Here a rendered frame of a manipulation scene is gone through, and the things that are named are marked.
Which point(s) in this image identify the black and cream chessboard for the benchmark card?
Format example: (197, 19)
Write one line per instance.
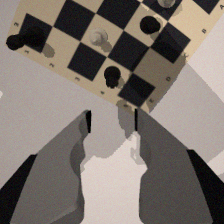
(148, 62)

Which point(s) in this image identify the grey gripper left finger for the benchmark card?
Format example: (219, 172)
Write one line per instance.
(45, 189)

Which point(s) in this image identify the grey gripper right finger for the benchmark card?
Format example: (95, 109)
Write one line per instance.
(178, 187)

